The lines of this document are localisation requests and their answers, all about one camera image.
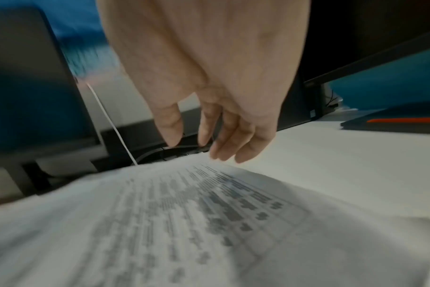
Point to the person's right hand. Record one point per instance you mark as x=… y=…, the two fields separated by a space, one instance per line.
x=208 y=56

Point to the black monitor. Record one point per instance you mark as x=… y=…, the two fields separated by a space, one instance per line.
x=360 y=28

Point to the stack of printed white papers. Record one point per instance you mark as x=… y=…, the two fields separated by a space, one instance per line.
x=165 y=224

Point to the white desk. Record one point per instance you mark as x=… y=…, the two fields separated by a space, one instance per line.
x=342 y=168

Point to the black monitor stand base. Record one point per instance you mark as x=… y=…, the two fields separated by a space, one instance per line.
x=395 y=125

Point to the black desktop computer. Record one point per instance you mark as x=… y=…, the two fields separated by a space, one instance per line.
x=30 y=84

